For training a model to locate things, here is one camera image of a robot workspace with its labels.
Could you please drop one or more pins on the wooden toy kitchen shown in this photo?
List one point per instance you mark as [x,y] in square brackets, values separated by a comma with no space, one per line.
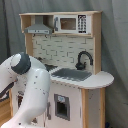
[87,98]

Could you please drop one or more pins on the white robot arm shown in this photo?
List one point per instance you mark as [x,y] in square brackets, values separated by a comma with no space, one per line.
[36,93]

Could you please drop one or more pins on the toy microwave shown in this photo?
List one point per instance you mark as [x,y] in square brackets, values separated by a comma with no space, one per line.
[74,24]

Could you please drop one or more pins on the black toy stovetop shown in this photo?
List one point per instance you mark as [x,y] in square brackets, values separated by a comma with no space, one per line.
[49,67]

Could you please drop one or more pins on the grey toy sink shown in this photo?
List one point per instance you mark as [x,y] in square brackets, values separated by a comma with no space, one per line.
[72,74]

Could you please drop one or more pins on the black toy faucet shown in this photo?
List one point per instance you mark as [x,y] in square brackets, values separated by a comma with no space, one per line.
[80,64]

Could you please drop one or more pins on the grey range hood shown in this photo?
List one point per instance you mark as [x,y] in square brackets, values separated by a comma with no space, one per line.
[38,27]

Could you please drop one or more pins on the toy dishwasher door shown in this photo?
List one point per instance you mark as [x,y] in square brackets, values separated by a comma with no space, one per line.
[62,107]

